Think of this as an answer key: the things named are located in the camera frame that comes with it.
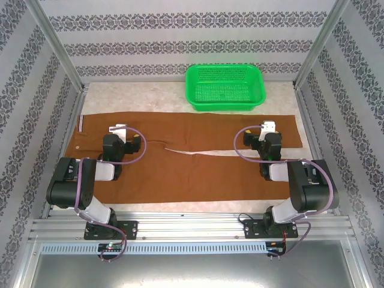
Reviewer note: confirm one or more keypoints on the brown long pants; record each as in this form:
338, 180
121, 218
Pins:
195, 177

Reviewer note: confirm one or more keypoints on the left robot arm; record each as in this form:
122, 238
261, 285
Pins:
87, 192

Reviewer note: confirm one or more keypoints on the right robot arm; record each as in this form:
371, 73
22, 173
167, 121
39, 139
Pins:
312, 192

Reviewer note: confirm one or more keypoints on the green plastic mesh basket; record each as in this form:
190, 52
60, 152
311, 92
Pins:
225, 90

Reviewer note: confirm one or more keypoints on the grey metal panel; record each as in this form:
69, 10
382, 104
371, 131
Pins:
192, 270

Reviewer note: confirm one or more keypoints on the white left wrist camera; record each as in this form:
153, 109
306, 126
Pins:
120, 129

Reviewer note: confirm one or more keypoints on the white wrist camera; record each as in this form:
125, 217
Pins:
120, 129
268, 126

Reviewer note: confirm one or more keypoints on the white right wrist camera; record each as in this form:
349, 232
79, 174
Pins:
268, 126

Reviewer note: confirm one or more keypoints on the aluminium side rail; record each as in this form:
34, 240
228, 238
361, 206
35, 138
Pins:
312, 144
60, 168

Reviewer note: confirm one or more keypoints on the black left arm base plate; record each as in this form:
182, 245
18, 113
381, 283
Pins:
130, 229

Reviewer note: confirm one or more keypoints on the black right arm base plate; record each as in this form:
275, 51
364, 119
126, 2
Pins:
252, 229

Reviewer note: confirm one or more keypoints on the aluminium mounting rail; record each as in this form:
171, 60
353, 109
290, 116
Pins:
192, 223

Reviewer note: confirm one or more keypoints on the aluminium frame post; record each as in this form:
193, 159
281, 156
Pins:
321, 39
57, 39

